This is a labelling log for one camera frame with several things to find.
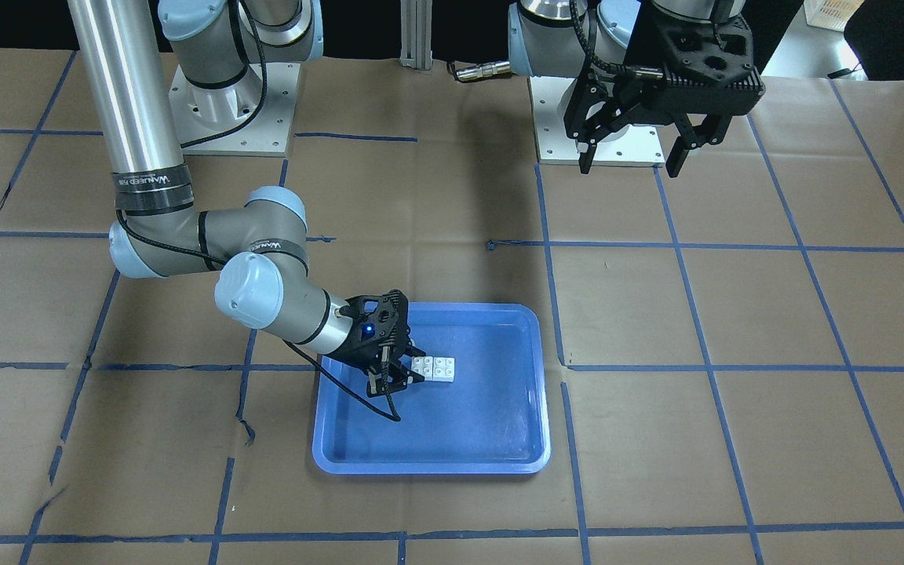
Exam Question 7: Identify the aluminium profile post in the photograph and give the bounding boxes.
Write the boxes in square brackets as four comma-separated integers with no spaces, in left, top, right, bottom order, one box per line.
[399,0,433,72]

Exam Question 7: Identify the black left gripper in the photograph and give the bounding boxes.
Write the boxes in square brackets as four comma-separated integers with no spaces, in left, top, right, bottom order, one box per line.
[563,8,765,178]

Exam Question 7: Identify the brown paper table cover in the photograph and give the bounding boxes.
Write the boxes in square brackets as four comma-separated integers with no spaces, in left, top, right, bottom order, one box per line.
[0,49,904,564]

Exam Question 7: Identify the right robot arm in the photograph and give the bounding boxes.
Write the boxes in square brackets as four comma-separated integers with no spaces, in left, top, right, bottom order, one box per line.
[69,1,425,397]

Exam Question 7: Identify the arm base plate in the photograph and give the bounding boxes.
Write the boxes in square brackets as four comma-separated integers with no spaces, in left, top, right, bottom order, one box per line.
[529,75,666,167]
[169,62,301,158]

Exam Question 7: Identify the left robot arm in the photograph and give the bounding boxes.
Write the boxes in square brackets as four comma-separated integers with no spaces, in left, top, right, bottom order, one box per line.
[507,1,767,177]

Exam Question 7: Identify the white plastic basket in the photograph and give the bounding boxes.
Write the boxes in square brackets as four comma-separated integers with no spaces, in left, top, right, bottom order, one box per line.
[803,0,863,32]

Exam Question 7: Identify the black braided cable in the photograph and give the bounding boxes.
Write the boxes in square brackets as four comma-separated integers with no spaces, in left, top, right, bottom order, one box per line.
[568,0,665,79]

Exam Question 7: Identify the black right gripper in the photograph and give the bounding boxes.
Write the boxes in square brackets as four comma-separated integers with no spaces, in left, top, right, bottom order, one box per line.
[333,290,427,398]

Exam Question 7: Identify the white block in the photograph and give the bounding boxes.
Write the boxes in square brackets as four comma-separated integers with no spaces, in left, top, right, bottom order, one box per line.
[411,356,436,383]
[431,356,456,383]

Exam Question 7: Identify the blue plastic tray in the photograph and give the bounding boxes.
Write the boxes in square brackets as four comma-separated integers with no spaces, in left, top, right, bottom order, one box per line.
[312,303,552,475]

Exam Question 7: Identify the metal cable connector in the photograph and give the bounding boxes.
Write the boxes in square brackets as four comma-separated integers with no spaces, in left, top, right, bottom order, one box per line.
[447,60,513,83]

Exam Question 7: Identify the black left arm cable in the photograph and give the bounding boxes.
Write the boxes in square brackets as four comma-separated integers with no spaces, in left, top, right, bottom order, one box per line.
[115,0,403,423]

